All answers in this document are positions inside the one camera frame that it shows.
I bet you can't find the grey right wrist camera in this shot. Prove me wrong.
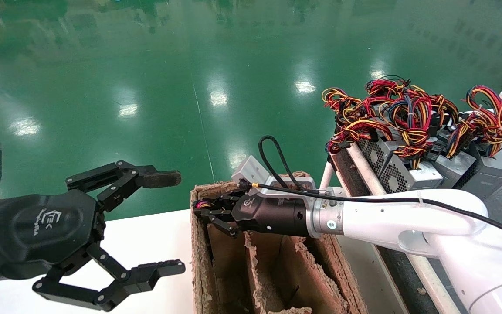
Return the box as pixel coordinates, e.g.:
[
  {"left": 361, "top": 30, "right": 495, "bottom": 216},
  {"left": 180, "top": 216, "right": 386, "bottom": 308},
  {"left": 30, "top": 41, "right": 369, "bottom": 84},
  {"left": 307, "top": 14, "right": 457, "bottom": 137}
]
[{"left": 231, "top": 155, "right": 321, "bottom": 195}]

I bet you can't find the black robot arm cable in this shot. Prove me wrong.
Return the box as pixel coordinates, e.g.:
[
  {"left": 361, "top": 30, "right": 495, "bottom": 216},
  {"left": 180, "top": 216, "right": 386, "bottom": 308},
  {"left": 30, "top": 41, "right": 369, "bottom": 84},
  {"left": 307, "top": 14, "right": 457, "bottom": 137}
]
[{"left": 251, "top": 135, "right": 502, "bottom": 246}]

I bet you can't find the short white rack pipe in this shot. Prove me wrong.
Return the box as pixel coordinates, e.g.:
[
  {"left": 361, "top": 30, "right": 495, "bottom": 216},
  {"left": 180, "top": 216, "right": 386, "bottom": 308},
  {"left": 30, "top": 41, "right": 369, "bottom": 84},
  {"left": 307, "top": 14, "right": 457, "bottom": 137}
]
[{"left": 319, "top": 162, "right": 337, "bottom": 189}]

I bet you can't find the brown cardboard divider insert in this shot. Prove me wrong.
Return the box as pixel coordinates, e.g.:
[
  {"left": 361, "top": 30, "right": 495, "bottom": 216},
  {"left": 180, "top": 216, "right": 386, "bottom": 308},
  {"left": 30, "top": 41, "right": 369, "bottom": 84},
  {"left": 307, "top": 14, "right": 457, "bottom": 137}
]
[{"left": 207, "top": 222, "right": 343, "bottom": 314}]

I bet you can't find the red yellow black cable bundle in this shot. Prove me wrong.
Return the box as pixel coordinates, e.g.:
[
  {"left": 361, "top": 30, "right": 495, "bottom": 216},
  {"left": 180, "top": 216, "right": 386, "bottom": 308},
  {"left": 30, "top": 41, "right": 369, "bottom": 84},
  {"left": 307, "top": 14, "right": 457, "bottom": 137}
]
[
  {"left": 425, "top": 94, "right": 459, "bottom": 128},
  {"left": 366, "top": 78, "right": 410, "bottom": 100},
  {"left": 322, "top": 87, "right": 363, "bottom": 128}
]

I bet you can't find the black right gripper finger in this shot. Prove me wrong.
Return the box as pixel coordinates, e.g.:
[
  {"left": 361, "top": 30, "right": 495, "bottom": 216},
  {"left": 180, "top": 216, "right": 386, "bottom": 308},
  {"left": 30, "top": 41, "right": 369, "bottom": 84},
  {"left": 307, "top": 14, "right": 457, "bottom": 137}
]
[
  {"left": 199, "top": 214, "right": 241, "bottom": 239},
  {"left": 193, "top": 191, "right": 248, "bottom": 218}
]

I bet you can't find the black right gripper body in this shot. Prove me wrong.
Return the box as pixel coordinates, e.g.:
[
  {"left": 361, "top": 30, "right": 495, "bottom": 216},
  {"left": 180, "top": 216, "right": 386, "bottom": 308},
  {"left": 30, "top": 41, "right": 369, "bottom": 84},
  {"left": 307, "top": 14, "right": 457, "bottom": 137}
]
[{"left": 232, "top": 195, "right": 309, "bottom": 236}]

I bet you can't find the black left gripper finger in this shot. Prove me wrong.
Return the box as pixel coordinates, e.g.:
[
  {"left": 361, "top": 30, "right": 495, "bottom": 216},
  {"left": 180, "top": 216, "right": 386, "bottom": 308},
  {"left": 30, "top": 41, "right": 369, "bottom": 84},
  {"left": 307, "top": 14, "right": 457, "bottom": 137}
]
[
  {"left": 66, "top": 160, "right": 182, "bottom": 213},
  {"left": 32, "top": 242, "right": 187, "bottom": 312}
]

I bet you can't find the long white rack pipe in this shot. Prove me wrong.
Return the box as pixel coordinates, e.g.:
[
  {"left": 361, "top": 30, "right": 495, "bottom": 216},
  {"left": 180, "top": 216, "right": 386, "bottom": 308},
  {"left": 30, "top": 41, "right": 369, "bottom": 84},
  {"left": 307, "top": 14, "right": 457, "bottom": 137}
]
[{"left": 346, "top": 143, "right": 461, "bottom": 314}]

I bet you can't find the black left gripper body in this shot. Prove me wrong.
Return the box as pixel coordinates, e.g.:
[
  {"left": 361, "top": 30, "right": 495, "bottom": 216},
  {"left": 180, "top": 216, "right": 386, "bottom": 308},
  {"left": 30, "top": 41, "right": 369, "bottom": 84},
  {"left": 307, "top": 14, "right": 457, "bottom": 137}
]
[{"left": 0, "top": 190, "right": 106, "bottom": 280}]

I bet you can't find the brown cardboard box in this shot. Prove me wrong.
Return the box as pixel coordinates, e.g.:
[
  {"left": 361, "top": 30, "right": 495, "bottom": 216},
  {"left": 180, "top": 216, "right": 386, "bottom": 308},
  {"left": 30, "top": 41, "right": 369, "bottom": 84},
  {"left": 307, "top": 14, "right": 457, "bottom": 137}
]
[{"left": 190, "top": 171, "right": 367, "bottom": 314}]

